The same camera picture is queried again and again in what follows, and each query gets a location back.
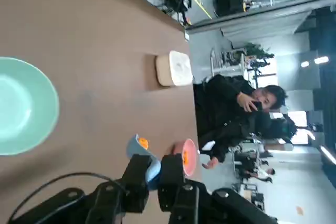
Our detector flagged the blue spoon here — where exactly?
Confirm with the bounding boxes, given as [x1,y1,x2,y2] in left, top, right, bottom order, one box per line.
[127,134,162,190]

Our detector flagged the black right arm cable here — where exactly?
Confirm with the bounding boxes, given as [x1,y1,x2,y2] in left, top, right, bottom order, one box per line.
[7,172,127,222]

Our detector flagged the green bowl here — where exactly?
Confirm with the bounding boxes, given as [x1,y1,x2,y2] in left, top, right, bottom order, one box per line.
[0,56,60,156]

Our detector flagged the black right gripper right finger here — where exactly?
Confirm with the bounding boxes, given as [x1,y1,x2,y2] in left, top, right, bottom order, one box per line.
[157,154,278,224]

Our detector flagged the black phone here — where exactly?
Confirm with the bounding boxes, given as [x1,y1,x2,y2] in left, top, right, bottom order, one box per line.
[250,100,263,112]

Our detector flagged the pink bowl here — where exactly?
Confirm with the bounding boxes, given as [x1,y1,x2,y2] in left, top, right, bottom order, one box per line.
[170,138,198,177]

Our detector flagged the green potted plant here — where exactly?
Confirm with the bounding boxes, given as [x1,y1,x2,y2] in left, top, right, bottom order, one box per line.
[244,42,275,60]

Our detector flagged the white box with beige base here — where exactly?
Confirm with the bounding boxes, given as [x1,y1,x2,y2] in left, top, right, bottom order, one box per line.
[155,50,194,87]

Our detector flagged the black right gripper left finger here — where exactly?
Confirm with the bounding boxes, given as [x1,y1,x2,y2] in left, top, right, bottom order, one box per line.
[10,153,158,224]

